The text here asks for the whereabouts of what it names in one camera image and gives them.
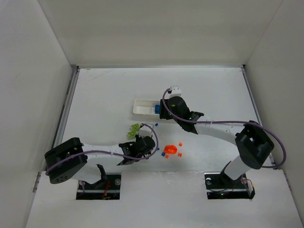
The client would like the green 2x3 lego brick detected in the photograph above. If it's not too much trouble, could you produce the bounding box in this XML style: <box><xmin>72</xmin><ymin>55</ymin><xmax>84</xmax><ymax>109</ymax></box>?
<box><xmin>127</xmin><ymin>131</ymin><xmax>137</xmax><ymax>139</ymax></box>
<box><xmin>130</xmin><ymin>123</ymin><xmax>141</xmax><ymax>131</ymax></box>

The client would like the blue round lego piece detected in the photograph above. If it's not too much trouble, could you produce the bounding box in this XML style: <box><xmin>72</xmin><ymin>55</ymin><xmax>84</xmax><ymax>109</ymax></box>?
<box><xmin>154</xmin><ymin>105</ymin><xmax>160</xmax><ymax>114</ymax></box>

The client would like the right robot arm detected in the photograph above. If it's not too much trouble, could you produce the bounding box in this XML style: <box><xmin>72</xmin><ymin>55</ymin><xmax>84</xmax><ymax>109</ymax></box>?
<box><xmin>160</xmin><ymin>96</ymin><xmax>274</xmax><ymax>181</ymax></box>

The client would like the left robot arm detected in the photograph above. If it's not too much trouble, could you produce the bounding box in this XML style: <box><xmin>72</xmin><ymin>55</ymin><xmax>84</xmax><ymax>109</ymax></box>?
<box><xmin>45</xmin><ymin>136</ymin><xmax>159</xmax><ymax>184</ymax></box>

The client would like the orange round lego piece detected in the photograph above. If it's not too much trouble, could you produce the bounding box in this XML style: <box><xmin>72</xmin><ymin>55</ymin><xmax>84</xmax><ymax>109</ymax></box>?
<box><xmin>163</xmin><ymin>145</ymin><xmax>178</xmax><ymax>154</ymax></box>

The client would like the white three-compartment tray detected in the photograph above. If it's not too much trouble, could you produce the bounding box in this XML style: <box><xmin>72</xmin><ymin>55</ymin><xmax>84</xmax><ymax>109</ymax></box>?
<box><xmin>133</xmin><ymin>99</ymin><xmax>160</xmax><ymax>119</ymax></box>

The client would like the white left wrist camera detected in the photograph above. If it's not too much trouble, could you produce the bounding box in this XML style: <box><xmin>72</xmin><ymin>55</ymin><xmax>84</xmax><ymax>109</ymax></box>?
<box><xmin>138</xmin><ymin>123</ymin><xmax>154</xmax><ymax>138</ymax></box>

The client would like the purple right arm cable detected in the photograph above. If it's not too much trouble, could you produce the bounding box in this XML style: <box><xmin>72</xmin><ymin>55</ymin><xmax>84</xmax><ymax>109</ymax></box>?
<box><xmin>162</xmin><ymin>87</ymin><xmax>287</xmax><ymax>169</ymax></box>

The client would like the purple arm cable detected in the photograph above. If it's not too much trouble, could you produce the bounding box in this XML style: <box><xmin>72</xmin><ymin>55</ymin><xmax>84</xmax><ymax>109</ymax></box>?
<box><xmin>162</xmin><ymin>87</ymin><xmax>287</xmax><ymax>169</ymax></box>
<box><xmin>45</xmin><ymin>123</ymin><xmax>160</xmax><ymax>176</ymax></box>

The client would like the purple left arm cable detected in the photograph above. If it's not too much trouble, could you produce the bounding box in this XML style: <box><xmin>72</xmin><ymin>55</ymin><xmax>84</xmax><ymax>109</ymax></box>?
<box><xmin>45</xmin><ymin>123</ymin><xmax>160</xmax><ymax>176</ymax></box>

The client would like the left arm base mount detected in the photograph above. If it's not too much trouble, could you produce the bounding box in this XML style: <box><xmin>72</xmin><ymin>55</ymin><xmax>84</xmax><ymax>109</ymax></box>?
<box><xmin>76</xmin><ymin>165</ymin><xmax>122</xmax><ymax>200</ymax></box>

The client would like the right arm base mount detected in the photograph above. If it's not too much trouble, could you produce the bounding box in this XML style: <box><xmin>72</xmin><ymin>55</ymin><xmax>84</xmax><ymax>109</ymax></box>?
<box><xmin>204</xmin><ymin>165</ymin><xmax>256</xmax><ymax>200</ymax></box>

